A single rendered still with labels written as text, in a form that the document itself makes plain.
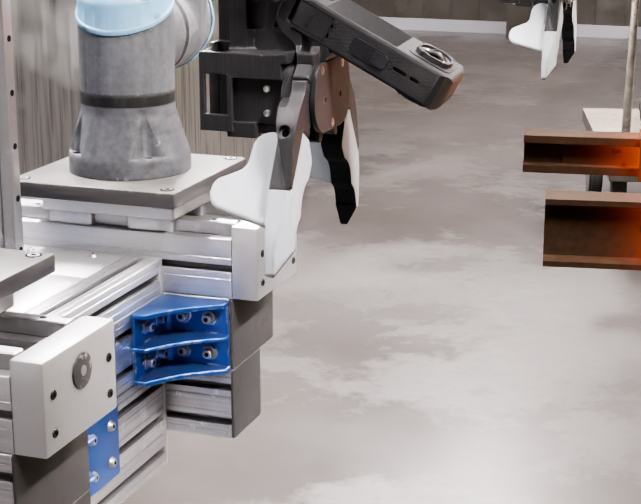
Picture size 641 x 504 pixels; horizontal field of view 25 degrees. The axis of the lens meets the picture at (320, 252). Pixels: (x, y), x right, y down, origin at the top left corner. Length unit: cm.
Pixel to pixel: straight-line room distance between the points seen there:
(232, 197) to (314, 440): 219
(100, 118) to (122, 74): 6
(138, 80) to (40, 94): 269
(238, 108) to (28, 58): 349
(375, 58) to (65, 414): 53
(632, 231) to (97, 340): 60
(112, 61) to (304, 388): 175
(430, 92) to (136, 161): 87
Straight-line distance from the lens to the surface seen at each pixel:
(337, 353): 362
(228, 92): 95
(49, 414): 130
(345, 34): 94
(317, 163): 104
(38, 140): 447
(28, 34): 443
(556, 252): 93
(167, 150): 177
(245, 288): 173
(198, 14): 190
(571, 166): 117
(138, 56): 175
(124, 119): 176
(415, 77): 93
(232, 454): 304
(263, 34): 96
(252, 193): 93
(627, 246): 93
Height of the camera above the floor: 120
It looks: 15 degrees down
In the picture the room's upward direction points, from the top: straight up
